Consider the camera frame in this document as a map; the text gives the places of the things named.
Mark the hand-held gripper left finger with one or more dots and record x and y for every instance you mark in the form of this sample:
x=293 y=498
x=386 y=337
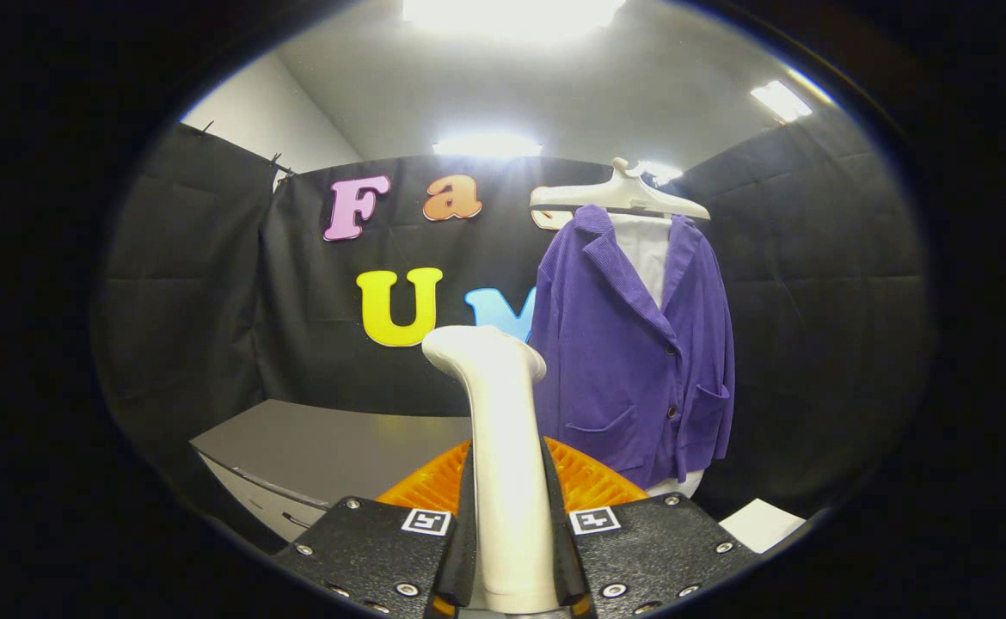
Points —
x=465 y=559

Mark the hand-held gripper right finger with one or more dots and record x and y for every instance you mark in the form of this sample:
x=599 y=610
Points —
x=565 y=559

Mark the white clothes hanger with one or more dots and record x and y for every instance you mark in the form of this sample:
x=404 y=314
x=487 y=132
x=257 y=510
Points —
x=623 y=196

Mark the white flat board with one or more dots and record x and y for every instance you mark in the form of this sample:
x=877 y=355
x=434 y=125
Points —
x=761 y=524

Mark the black backdrop cloth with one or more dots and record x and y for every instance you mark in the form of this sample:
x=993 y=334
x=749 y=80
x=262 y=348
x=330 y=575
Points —
x=821 y=344
x=314 y=344
x=185 y=301

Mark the small ceiling light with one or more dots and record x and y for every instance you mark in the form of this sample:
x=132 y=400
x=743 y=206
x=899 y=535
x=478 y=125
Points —
x=662 y=172

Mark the long ceiling light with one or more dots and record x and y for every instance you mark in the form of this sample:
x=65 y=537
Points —
x=486 y=145

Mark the twin-tube ceiling light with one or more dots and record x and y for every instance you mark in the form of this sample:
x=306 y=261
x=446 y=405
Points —
x=780 y=101

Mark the large ceiling light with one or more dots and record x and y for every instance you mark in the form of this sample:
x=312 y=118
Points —
x=512 y=15

